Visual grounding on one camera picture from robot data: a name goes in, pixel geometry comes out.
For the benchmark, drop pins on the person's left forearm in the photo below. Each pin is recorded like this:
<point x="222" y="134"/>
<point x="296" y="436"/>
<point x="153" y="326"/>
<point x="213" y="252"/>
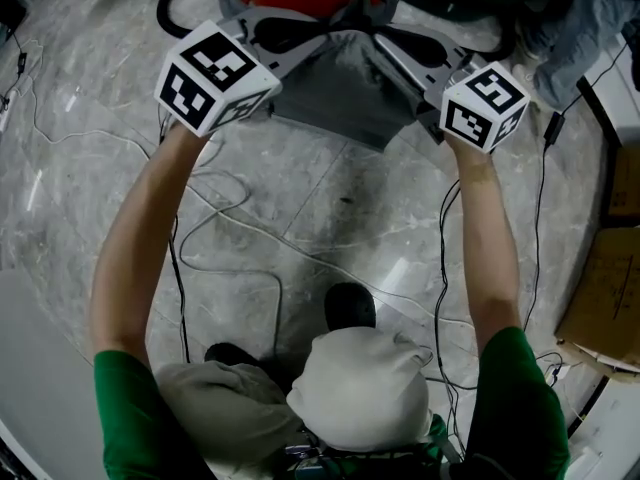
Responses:
<point x="140" y="248"/>

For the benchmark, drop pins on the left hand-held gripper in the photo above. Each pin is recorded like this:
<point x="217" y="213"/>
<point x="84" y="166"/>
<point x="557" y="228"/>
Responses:
<point x="210" y="78"/>

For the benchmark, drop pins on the brown cardboard box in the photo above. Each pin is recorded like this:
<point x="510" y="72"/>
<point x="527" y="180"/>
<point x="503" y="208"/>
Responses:
<point x="627" y="183"/>
<point x="605" y="298"/>

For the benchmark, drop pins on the black shoe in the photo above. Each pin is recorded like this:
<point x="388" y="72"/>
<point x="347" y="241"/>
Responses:
<point x="230" y="353"/>
<point x="350" y="305"/>

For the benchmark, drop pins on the black power adapter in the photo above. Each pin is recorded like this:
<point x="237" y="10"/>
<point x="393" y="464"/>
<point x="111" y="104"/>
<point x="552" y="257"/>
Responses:
<point x="554" y="128"/>

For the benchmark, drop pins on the light grey trousers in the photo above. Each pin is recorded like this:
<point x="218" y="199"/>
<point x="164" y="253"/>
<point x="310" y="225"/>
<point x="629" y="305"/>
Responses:
<point x="360" y="388"/>

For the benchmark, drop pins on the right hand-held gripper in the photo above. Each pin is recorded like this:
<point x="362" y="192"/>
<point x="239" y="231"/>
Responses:
<point x="485" y="108"/>

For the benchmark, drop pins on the grey cloth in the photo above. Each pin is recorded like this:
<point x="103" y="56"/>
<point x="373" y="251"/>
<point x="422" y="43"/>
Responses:
<point x="350" y="88"/>

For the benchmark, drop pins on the green printed t-shirt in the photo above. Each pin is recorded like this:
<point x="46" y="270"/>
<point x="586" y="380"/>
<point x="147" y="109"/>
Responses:
<point x="515" y="408"/>

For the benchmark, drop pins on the person's right forearm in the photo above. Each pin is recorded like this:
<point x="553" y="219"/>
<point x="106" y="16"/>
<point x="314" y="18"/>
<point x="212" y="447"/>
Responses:
<point x="492" y="248"/>

